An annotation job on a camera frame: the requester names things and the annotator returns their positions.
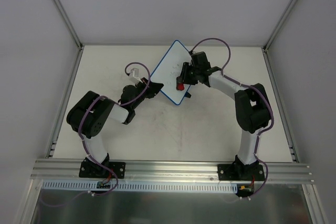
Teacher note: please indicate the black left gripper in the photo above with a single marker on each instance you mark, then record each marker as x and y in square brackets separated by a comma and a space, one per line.
[148, 91]

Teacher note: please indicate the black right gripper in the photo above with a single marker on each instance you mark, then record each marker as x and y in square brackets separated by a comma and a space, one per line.
[189, 73]

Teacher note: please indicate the red bone-shaped eraser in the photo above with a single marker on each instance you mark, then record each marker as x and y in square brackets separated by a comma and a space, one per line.
[180, 86]

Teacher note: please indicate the blue-framed whiteboard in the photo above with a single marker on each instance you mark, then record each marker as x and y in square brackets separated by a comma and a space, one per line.
[169, 68]

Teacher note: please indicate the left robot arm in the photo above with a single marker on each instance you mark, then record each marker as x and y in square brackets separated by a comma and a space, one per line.
[88, 117]

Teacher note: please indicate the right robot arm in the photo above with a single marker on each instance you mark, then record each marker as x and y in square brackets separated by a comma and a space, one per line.
[252, 109]

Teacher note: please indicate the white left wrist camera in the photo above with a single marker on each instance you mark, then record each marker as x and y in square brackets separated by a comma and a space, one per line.
[134, 75]

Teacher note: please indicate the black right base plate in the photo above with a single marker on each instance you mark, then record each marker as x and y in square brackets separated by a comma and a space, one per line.
[237, 172]

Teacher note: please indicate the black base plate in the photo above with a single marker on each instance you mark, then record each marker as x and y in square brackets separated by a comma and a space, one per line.
[237, 172]
[89, 169]

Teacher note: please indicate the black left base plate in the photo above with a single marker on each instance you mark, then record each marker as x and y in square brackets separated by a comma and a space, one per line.
[89, 169]

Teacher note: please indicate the white slotted cable duct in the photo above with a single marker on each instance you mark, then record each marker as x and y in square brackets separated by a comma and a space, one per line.
[94, 185]

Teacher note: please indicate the aluminium mounting rail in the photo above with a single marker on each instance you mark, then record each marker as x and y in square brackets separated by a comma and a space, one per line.
[167, 171]

